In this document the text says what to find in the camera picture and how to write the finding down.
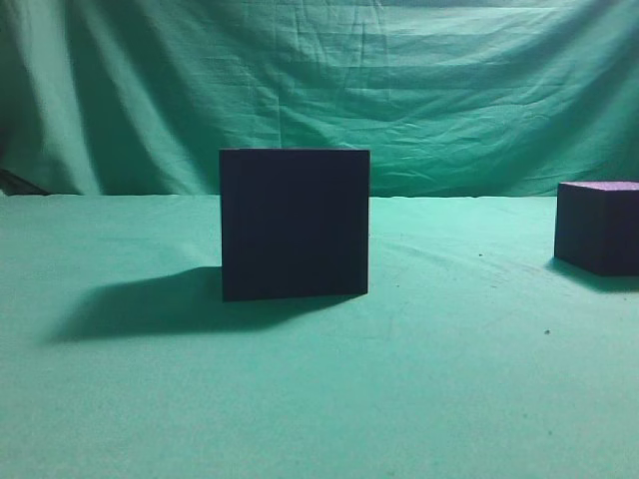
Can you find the purple foam cube block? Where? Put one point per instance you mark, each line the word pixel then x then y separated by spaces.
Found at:
pixel 294 222

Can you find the purple foam groove base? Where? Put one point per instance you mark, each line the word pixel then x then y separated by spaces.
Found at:
pixel 596 226

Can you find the green backdrop cloth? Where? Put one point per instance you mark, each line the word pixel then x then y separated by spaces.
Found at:
pixel 452 98

